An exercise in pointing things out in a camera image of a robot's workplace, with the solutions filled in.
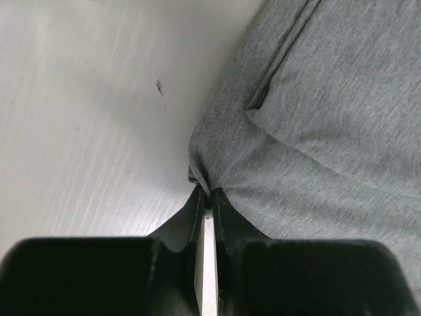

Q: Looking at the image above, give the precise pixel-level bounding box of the grey t shirt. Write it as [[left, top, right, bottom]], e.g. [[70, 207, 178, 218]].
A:
[[188, 1, 420, 298]]

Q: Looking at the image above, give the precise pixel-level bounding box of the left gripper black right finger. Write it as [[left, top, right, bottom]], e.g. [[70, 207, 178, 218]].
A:
[[210, 189, 420, 315]]

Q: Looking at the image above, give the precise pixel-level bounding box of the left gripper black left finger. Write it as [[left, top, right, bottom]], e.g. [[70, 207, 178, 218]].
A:
[[1, 187, 204, 315]]

